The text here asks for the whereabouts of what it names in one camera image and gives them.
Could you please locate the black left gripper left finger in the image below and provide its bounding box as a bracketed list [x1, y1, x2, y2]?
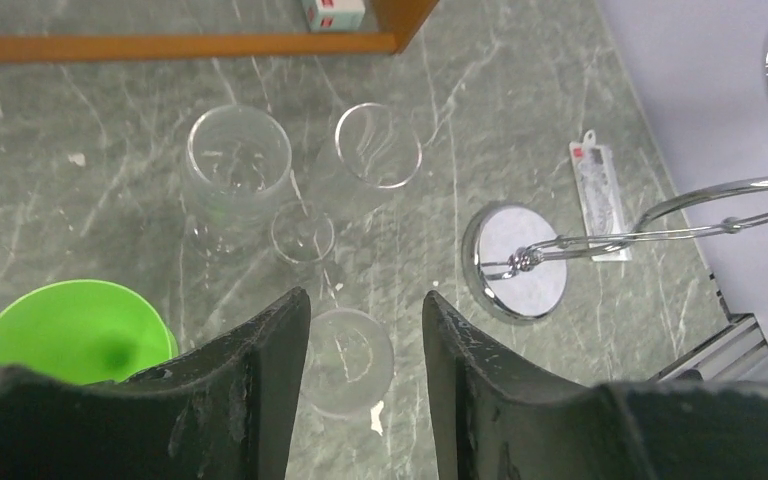
[0, 287, 311, 479]

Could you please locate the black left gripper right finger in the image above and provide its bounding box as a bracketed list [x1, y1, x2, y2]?
[422, 291, 768, 479]

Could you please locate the clear stemmed wine glass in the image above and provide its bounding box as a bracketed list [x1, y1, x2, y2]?
[301, 308, 394, 419]

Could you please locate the clear small wine glass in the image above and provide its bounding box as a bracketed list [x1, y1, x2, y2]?
[270, 200, 335, 265]

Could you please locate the clear wide wine glass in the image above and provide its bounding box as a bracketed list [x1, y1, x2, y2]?
[181, 104, 293, 259]

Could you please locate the clear tall flute glass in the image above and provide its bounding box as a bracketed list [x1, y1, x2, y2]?
[302, 102, 423, 220]

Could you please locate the chrome wine glass rack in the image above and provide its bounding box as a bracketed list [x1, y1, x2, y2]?
[460, 13, 768, 326]

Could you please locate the green plastic goblet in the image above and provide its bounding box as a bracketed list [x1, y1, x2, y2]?
[0, 279, 179, 385]

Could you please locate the white packaged ruler card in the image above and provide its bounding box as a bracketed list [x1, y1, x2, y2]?
[569, 130, 627, 237]

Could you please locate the orange wooden shelf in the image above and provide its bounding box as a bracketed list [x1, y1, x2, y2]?
[0, 1, 437, 64]

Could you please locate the aluminium side rail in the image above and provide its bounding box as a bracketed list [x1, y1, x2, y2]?
[651, 314, 768, 382]

